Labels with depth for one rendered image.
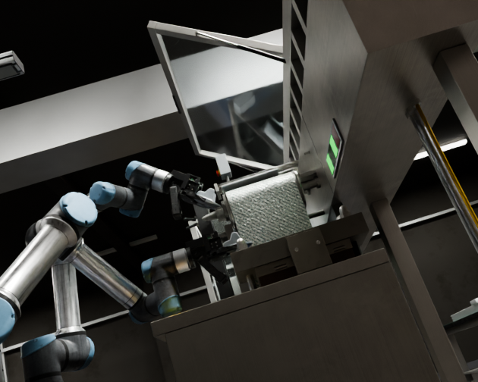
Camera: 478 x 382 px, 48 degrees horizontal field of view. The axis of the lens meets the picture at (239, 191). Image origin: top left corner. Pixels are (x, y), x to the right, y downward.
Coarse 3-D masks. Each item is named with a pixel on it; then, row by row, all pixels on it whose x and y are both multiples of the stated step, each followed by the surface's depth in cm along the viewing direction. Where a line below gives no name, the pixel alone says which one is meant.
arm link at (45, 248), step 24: (72, 192) 158; (48, 216) 152; (72, 216) 152; (96, 216) 159; (48, 240) 146; (72, 240) 153; (24, 264) 139; (48, 264) 144; (0, 288) 132; (24, 288) 136; (0, 312) 126; (0, 336) 124
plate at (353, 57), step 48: (336, 0) 106; (384, 0) 102; (432, 0) 101; (336, 48) 116; (384, 48) 99; (432, 48) 104; (336, 96) 129; (384, 96) 116; (432, 96) 124; (384, 144) 142; (336, 192) 167; (384, 192) 182
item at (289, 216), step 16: (256, 208) 178; (272, 208) 177; (288, 208) 177; (304, 208) 176; (240, 224) 176; (256, 224) 176; (272, 224) 175; (288, 224) 175; (304, 224) 175; (256, 240) 174
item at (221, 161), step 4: (216, 156) 250; (220, 156) 250; (224, 156) 249; (216, 160) 249; (220, 160) 249; (224, 160) 249; (220, 164) 248; (224, 164) 248; (228, 164) 248; (220, 168) 247; (224, 168) 247; (228, 168) 247; (216, 172) 249; (220, 172) 247; (224, 172) 246; (228, 172) 247; (224, 176) 249; (228, 176) 250
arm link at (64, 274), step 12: (60, 264) 201; (60, 276) 199; (72, 276) 201; (60, 288) 198; (72, 288) 199; (60, 300) 196; (72, 300) 198; (60, 312) 195; (72, 312) 196; (60, 324) 194; (72, 324) 194; (60, 336) 191; (72, 336) 191; (84, 336) 195; (72, 348) 189; (84, 348) 193; (72, 360) 188; (84, 360) 192
